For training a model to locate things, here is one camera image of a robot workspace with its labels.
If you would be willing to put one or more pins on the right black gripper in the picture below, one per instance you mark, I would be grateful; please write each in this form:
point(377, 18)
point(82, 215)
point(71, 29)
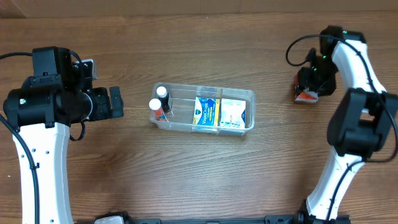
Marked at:
point(314, 81)

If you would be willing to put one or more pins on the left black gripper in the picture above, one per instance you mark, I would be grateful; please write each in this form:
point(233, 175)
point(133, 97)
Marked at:
point(109, 102)

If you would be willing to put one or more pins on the red medicine box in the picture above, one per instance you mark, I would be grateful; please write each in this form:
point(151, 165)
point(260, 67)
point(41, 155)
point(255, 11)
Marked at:
point(305, 95)

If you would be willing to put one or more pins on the orange bottle white cap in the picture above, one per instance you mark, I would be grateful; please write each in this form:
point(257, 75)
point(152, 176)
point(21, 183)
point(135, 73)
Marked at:
point(156, 106)

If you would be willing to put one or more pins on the dark bottle white cap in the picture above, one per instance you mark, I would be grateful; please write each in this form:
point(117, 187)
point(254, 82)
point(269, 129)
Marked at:
point(164, 97)

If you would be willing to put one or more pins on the clear plastic container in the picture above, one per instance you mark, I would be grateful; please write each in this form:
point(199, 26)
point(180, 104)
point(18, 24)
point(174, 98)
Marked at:
point(180, 117)

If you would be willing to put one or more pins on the blue yellow VapoDrops box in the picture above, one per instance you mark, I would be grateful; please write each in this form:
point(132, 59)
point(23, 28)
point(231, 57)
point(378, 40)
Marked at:
point(206, 111)

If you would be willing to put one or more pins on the white blue medicine box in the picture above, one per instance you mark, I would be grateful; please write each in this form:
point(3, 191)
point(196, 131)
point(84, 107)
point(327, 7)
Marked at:
point(233, 113)

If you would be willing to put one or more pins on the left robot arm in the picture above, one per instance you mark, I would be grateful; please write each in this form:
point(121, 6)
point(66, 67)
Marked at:
point(39, 115)

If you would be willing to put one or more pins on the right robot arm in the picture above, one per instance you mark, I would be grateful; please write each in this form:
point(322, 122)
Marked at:
point(359, 126)

